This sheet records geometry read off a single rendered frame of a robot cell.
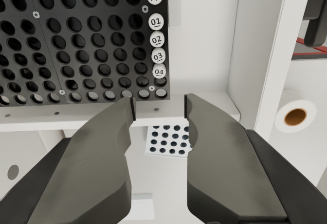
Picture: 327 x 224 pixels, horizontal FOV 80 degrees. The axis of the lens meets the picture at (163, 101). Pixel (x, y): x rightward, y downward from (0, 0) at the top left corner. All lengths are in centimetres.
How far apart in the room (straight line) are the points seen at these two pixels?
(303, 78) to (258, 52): 23
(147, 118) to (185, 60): 9
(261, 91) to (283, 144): 32
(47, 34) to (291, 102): 35
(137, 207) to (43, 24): 47
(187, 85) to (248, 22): 11
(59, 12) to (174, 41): 13
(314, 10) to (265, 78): 6
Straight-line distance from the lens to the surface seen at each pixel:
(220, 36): 26
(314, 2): 21
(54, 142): 47
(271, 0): 19
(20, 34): 22
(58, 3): 20
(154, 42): 17
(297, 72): 42
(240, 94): 24
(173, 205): 60
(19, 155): 39
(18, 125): 29
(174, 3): 23
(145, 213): 59
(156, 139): 38
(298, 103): 40
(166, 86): 20
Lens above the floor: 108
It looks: 61 degrees down
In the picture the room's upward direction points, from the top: 180 degrees clockwise
